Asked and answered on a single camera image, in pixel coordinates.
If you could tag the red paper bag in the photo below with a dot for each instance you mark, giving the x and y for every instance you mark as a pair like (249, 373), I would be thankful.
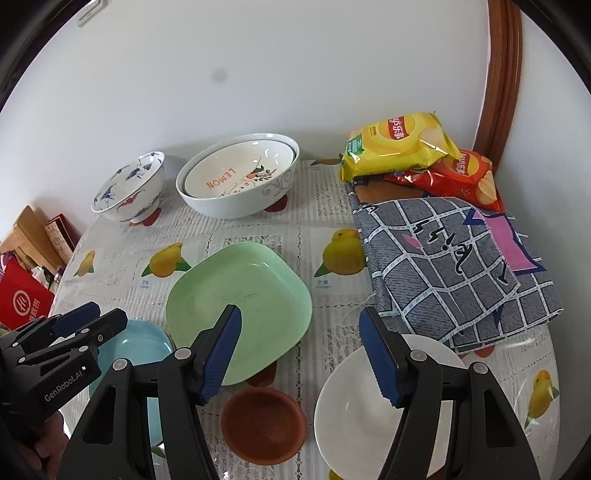
(23, 295)

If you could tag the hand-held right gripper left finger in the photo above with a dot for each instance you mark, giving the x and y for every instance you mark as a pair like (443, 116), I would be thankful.
(222, 355)

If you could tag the red chip bag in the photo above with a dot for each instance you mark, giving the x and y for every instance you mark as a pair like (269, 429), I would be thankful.
(466, 177)

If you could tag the yellow chip bag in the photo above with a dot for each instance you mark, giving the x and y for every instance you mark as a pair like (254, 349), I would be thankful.
(397, 147)

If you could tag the brown packet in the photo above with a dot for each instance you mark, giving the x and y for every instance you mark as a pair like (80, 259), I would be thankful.
(374, 189)

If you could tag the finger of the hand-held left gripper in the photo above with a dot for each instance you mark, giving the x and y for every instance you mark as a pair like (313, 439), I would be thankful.
(108, 325)
(76, 314)

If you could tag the person's left hand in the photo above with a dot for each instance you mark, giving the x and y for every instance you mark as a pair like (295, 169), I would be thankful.
(48, 445)

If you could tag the plain white bowl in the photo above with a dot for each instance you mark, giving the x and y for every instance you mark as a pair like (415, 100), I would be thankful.
(351, 415)

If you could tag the green plate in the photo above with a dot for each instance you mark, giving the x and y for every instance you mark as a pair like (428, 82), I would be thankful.
(249, 295)

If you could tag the large white bowl grey scrolls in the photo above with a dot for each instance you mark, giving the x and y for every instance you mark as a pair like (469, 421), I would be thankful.
(240, 203)

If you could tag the white bowl with orange print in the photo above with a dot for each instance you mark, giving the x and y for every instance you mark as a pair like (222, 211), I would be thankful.
(231, 166)

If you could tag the white bowl with blue flowers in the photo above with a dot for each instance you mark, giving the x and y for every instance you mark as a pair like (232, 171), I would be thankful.
(134, 189)

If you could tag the wooden door frame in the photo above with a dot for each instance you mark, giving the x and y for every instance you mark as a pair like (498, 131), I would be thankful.
(501, 83)

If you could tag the grey checked cloth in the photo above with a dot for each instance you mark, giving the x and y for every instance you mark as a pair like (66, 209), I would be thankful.
(443, 272)

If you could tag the fruit print tablecloth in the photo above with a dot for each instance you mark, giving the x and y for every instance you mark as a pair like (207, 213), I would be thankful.
(295, 230)

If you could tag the dark red box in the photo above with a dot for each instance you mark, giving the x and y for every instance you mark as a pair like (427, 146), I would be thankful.
(62, 237)

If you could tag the blue plate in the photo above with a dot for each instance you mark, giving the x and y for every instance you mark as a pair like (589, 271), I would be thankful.
(138, 341)

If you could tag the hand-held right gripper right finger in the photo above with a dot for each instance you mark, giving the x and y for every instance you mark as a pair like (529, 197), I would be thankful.
(376, 357)

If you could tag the small brown bowl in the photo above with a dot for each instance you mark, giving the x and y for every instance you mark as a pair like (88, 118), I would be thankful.
(263, 424)

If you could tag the white wall switch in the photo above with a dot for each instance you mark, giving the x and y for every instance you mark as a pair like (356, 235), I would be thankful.
(92, 11)

